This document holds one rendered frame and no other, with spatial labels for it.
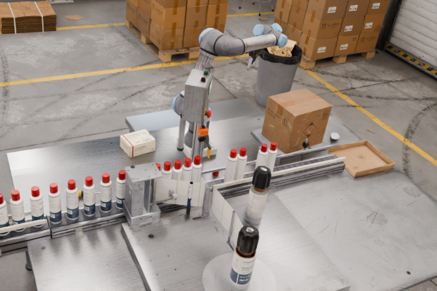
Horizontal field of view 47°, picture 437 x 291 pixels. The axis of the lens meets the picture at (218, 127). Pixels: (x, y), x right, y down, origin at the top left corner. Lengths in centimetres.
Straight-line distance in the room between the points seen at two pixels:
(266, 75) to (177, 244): 302
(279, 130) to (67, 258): 140
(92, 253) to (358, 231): 129
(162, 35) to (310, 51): 178
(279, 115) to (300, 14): 342
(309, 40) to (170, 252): 432
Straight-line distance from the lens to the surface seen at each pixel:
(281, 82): 502
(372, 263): 250
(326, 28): 610
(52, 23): 654
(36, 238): 236
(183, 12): 574
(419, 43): 698
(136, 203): 223
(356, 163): 310
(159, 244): 225
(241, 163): 254
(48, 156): 285
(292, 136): 292
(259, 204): 233
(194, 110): 227
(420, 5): 697
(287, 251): 233
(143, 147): 282
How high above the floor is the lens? 249
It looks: 32 degrees down
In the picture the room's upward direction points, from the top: 8 degrees clockwise
